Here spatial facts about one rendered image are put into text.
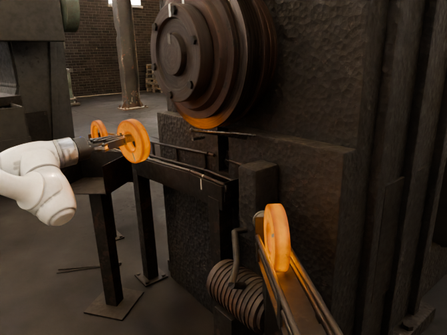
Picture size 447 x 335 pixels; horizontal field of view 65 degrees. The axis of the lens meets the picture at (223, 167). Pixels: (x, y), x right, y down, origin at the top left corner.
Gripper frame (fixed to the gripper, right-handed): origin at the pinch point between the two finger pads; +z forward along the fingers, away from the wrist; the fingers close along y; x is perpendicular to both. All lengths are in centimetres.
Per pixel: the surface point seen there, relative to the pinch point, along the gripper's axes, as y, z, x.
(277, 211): 67, 2, -7
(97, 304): -31, -17, -83
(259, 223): 58, 5, -15
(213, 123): 28.1, 15.0, 5.3
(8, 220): -165, -33, -82
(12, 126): -217, -9, -24
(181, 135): -7.6, 24.3, -6.1
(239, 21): 41, 17, 34
